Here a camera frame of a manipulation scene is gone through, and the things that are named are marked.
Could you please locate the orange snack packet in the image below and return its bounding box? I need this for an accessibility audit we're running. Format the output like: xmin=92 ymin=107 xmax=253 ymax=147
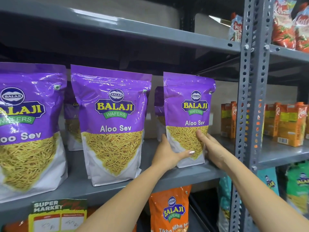
xmin=149 ymin=184 xmax=192 ymax=232
xmin=2 ymin=220 xmax=32 ymax=232

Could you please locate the purple snack packet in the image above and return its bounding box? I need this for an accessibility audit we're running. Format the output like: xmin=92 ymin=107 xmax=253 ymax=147
xmin=70 ymin=64 xmax=152 ymax=187
xmin=63 ymin=82 xmax=84 ymax=152
xmin=154 ymin=86 xmax=167 ymax=143
xmin=163 ymin=72 xmax=216 ymax=168
xmin=0 ymin=62 xmax=68 ymax=204

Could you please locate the green snack packet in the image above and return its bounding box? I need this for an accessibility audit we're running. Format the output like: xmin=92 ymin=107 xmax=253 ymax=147
xmin=286 ymin=161 xmax=309 ymax=216

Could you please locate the person's right forearm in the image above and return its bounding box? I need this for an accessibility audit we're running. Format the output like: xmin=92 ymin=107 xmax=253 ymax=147
xmin=223 ymin=156 xmax=309 ymax=232

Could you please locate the green and yellow price card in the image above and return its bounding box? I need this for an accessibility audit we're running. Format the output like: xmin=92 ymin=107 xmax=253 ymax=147
xmin=28 ymin=198 xmax=88 ymax=232

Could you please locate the person's left hand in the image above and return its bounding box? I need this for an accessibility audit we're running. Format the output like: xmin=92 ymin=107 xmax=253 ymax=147
xmin=151 ymin=134 xmax=196 ymax=171

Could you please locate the person's right hand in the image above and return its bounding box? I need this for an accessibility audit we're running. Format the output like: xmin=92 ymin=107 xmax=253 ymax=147
xmin=195 ymin=129 xmax=233 ymax=171

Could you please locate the grey perforated metal upright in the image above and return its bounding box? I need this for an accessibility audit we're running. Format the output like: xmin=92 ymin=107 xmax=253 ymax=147
xmin=229 ymin=0 xmax=276 ymax=232

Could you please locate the white and red snack packet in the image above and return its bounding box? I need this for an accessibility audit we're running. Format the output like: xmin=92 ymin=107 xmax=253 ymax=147
xmin=229 ymin=12 xmax=243 ymax=43

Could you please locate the grey metal shelf board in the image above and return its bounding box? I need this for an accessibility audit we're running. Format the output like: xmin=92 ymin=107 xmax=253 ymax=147
xmin=0 ymin=133 xmax=236 ymax=220
xmin=255 ymin=136 xmax=309 ymax=170
xmin=0 ymin=0 xmax=242 ymax=55
xmin=269 ymin=44 xmax=309 ymax=63

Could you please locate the person's left forearm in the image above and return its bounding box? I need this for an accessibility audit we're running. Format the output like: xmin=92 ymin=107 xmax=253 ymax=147
xmin=75 ymin=163 xmax=176 ymax=232

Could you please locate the teal snack packet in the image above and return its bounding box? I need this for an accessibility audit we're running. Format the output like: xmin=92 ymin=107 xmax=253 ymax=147
xmin=257 ymin=167 xmax=280 ymax=196
xmin=218 ymin=176 xmax=233 ymax=232

